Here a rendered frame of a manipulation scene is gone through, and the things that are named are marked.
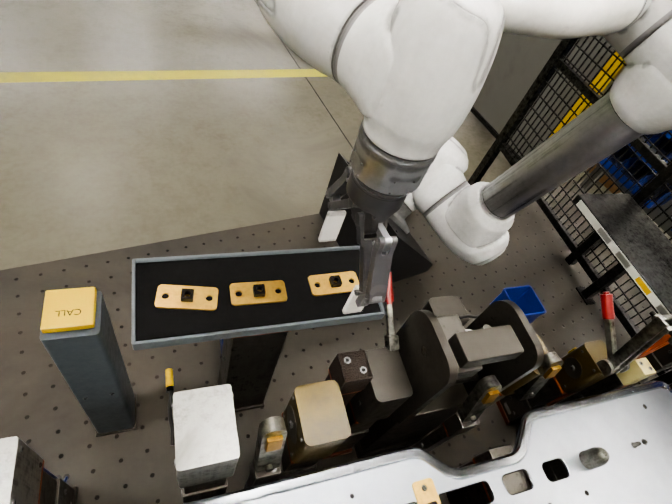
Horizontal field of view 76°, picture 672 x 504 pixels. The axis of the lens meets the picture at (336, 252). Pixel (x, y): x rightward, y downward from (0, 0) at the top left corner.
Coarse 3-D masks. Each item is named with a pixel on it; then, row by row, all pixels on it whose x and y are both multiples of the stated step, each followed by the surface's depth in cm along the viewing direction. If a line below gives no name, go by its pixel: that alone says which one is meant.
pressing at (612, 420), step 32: (640, 384) 94; (544, 416) 83; (576, 416) 85; (608, 416) 87; (640, 416) 89; (416, 448) 73; (544, 448) 79; (576, 448) 81; (608, 448) 82; (640, 448) 84; (288, 480) 65; (320, 480) 66; (352, 480) 67; (384, 480) 69; (416, 480) 70; (448, 480) 71; (480, 480) 72; (544, 480) 75; (576, 480) 77; (608, 480) 78; (640, 480) 80
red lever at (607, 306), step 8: (600, 296) 88; (608, 296) 87; (608, 304) 87; (608, 312) 87; (608, 320) 87; (608, 328) 87; (608, 336) 87; (608, 344) 87; (616, 344) 87; (608, 352) 87
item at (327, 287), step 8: (344, 272) 71; (352, 272) 72; (312, 280) 69; (320, 280) 69; (328, 280) 70; (336, 280) 70; (344, 280) 70; (312, 288) 68; (320, 288) 68; (328, 288) 69; (336, 288) 69; (344, 288) 69; (352, 288) 70
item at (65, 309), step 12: (72, 288) 58; (84, 288) 59; (48, 300) 57; (60, 300) 57; (72, 300) 57; (84, 300) 58; (48, 312) 56; (60, 312) 56; (72, 312) 56; (84, 312) 57; (48, 324) 55; (60, 324) 55; (72, 324) 55; (84, 324) 56
